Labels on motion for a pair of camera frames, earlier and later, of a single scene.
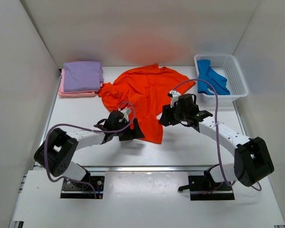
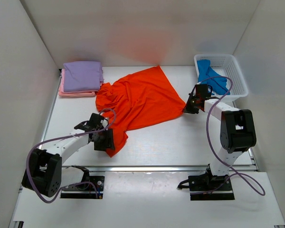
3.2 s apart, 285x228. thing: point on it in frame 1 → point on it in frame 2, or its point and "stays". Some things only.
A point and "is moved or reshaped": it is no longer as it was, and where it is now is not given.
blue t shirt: (205, 73) stays
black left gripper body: (127, 129) → (107, 139)
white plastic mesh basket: (227, 66) stays
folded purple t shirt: (82, 76) stays
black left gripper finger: (130, 134) → (105, 140)
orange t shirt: (145, 90) is moved or reshaped
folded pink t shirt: (62, 92) stays
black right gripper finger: (168, 117) → (192, 106)
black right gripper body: (169, 114) → (192, 102)
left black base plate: (93, 189) stays
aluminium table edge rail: (145, 167) stays
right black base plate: (201, 188) stays
